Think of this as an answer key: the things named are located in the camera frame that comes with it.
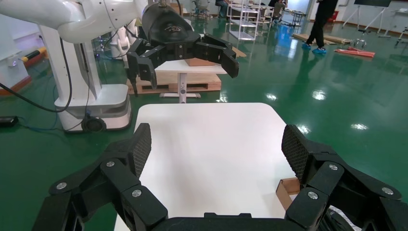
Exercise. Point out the long wooden planks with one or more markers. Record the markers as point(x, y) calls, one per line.
point(334, 39)

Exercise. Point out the white metal shelf rack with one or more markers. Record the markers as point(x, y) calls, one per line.
point(243, 35)

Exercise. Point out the black screen on stand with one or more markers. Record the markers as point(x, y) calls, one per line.
point(373, 3)

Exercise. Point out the small brown cardboard box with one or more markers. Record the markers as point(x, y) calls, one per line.
point(199, 62)

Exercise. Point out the open brown cardboard box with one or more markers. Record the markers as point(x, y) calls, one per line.
point(287, 191)

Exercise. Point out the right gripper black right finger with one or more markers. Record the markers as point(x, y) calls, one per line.
point(325, 178)

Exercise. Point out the yellow and black barrier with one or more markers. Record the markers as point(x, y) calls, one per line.
point(35, 54)

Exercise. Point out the small white pedestal table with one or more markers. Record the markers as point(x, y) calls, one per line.
point(178, 67)

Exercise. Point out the flat cardboard sheet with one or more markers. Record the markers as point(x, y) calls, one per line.
point(240, 52)

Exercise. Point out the black power adapter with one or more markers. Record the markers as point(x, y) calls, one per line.
point(8, 121)

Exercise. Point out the person in black clothes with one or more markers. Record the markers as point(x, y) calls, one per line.
point(322, 22)

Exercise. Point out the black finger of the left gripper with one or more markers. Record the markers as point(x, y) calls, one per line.
point(143, 60)
point(220, 52)

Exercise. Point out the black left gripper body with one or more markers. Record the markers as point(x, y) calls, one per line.
point(169, 28)

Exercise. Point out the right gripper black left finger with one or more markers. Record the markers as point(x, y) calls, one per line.
point(121, 178)

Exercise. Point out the white wheeled robot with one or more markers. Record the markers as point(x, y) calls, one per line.
point(95, 105)

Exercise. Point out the wooden pallet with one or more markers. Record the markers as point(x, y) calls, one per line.
point(204, 83)

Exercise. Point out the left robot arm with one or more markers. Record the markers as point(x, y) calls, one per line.
point(79, 19)

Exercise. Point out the printed white paper sheet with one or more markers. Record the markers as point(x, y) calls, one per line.
point(350, 221)

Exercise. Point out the white machine with orange base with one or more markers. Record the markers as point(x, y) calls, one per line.
point(12, 70)

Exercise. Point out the flat red boards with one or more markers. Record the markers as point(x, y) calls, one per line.
point(357, 53)

